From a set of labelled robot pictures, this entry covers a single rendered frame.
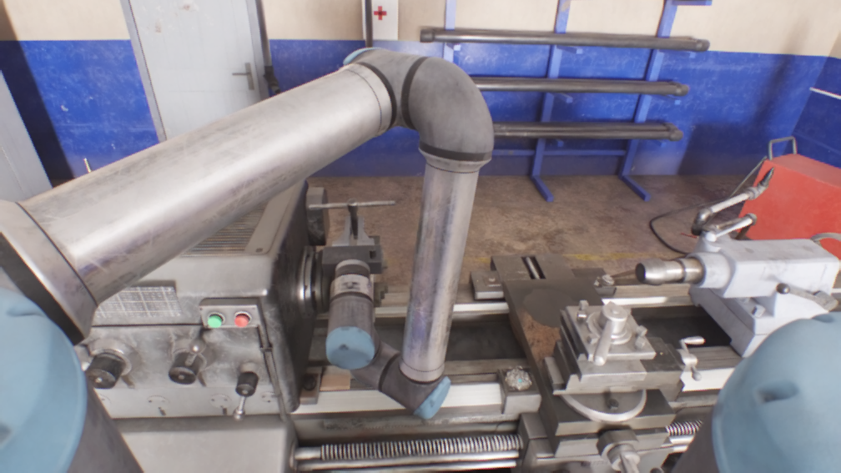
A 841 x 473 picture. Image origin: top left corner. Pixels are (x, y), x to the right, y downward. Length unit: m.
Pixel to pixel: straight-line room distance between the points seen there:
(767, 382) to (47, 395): 0.34
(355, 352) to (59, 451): 0.60
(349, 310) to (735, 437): 0.68
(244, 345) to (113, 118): 4.01
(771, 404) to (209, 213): 0.45
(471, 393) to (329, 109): 0.97
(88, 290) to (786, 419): 0.47
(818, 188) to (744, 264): 2.33
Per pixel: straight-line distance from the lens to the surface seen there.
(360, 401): 1.29
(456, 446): 1.35
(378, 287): 1.19
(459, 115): 0.60
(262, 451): 1.29
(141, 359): 1.21
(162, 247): 0.46
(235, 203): 0.48
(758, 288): 1.68
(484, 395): 1.32
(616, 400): 1.24
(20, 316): 0.29
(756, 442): 0.26
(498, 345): 1.60
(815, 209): 3.91
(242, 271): 0.99
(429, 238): 0.67
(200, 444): 1.35
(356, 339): 0.81
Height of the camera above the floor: 1.89
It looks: 30 degrees down
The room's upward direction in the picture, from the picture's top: 2 degrees clockwise
